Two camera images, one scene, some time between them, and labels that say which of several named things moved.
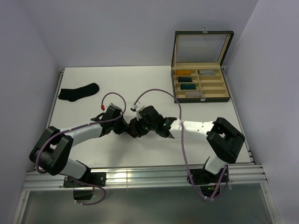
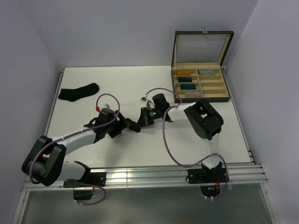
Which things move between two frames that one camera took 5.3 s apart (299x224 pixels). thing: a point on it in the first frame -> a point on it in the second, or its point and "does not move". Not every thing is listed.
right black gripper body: (147, 127) -> (150, 115)
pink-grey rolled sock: (193, 94) does not move
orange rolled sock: (181, 72) does not move
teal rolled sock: (188, 86) does not move
